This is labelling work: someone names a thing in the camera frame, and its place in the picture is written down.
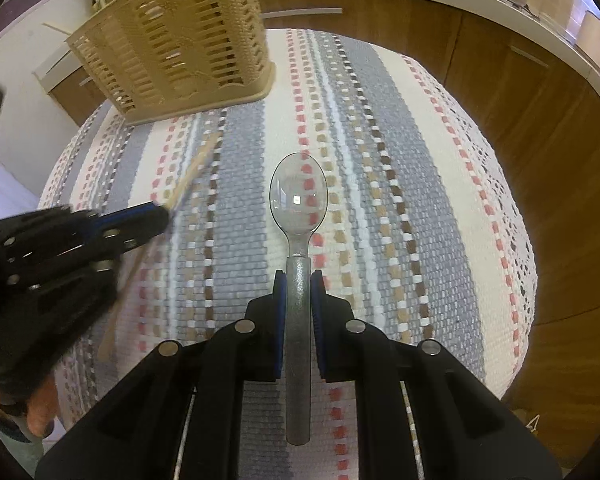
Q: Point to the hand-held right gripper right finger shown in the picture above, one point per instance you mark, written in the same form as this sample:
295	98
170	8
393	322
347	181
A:
317	320

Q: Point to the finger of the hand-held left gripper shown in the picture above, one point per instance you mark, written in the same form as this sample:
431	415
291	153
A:
130	214
125	240

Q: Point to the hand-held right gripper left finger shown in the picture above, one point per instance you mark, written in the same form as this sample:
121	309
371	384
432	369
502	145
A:
279	320

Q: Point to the wooden chopstick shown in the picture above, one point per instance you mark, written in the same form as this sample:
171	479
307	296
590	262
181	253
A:
195	168

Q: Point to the clear plastic spoon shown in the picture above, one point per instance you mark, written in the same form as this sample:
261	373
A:
298	200

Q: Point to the beige plastic utensil basket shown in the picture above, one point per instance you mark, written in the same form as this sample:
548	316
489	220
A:
180	45

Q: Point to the person's left hand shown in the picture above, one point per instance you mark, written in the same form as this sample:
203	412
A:
37	410

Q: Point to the person's grey clothing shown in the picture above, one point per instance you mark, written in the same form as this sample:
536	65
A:
15	445

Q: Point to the wooden cabinet door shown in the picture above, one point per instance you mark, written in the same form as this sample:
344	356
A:
540	125
570	385
80	102
380	25

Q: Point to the striped woven table mat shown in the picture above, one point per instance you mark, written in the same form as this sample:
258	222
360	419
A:
405	200

